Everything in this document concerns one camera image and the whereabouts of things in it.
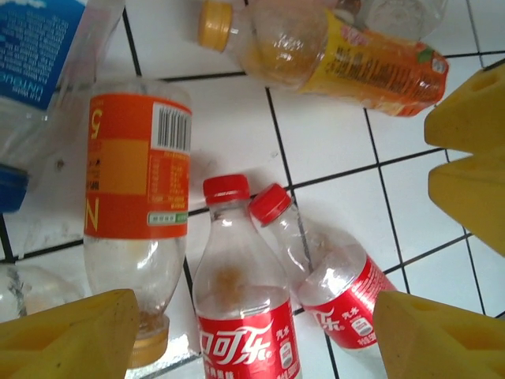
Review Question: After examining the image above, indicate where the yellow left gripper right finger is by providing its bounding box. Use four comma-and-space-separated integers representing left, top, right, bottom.
372, 291, 505, 379

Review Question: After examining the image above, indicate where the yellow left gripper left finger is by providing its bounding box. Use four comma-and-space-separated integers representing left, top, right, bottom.
0, 288, 141, 379

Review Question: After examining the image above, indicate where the large clear square bottle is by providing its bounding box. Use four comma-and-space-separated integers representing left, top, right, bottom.
0, 263, 86, 319

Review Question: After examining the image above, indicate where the yellow orange label juice bottle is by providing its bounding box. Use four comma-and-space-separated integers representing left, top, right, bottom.
196, 0, 451, 119

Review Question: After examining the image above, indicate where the red label cola bottle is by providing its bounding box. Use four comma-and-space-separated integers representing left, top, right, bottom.
192, 173, 303, 379
247, 183, 399, 379

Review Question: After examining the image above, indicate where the slim clear green label bottle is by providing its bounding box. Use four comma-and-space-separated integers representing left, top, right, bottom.
354, 0, 449, 43

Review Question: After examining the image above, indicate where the orange label gold cap bottle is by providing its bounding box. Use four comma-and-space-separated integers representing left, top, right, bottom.
82, 77, 194, 368

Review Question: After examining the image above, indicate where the blue label blue cap bottle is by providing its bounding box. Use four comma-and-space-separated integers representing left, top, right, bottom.
0, 0, 127, 214

